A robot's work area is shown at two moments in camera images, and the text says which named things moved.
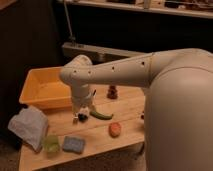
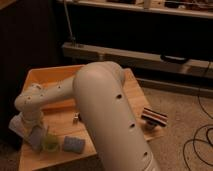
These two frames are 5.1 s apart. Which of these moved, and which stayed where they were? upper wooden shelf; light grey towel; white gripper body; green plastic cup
Moved: white gripper body
Stayed: green plastic cup; light grey towel; upper wooden shelf
